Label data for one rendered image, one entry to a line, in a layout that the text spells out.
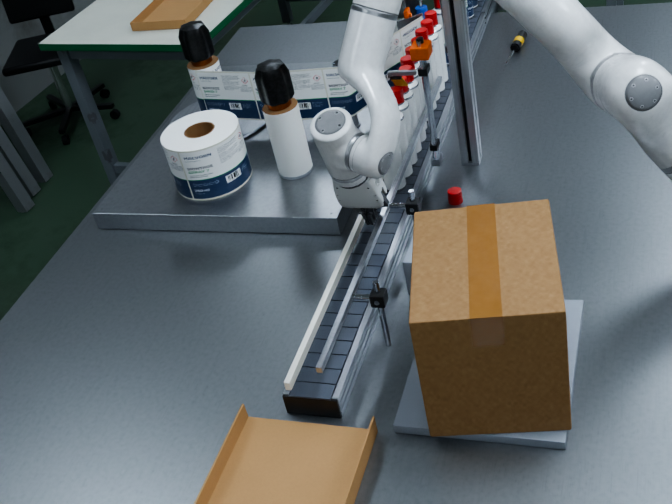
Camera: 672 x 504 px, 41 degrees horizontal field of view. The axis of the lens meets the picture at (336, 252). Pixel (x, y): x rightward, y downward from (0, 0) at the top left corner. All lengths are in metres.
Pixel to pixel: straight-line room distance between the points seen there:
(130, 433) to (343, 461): 0.44
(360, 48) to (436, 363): 0.61
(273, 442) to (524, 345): 0.51
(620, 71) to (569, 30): 0.12
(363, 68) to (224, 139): 0.61
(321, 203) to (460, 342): 0.81
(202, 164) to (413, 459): 0.98
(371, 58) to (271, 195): 0.63
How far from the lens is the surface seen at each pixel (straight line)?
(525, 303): 1.43
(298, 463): 1.65
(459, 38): 2.13
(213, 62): 2.54
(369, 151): 1.71
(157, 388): 1.89
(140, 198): 2.40
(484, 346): 1.45
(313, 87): 2.40
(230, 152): 2.26
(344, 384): 1.70
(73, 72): 3.89
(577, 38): 1.77
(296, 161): 2.25
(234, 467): 1.68
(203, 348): 1.93
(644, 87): 1.71
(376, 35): 1.72
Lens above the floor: 2.07
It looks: 36 degrees down
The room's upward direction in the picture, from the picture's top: 13 degrees counter-clockwise
